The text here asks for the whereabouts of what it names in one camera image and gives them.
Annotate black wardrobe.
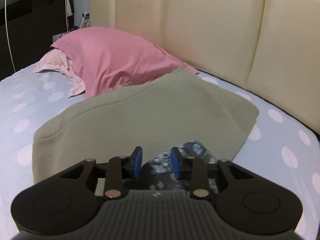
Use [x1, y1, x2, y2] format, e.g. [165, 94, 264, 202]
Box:
[0, 0, 74, 82]

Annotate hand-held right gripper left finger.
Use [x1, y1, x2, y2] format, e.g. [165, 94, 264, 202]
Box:
[59, 146, 143, 201]

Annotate bed with polka dot sheet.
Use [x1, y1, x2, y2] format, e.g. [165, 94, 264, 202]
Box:
[0, 62, 320, 240]

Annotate small grey box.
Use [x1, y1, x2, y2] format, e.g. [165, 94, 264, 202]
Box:
[52, 32, 68, 43]

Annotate cream padded headboard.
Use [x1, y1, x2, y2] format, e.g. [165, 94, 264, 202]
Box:
[89, 0, 320, 138]

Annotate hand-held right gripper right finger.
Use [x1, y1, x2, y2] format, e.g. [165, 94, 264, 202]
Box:
[171, 146, 254, 201]

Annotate small picture frame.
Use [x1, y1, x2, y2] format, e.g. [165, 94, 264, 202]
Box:
[79, 14, 91, 28]

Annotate dark floral garment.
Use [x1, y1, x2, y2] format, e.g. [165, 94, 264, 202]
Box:
[139, 140, 220, 196]

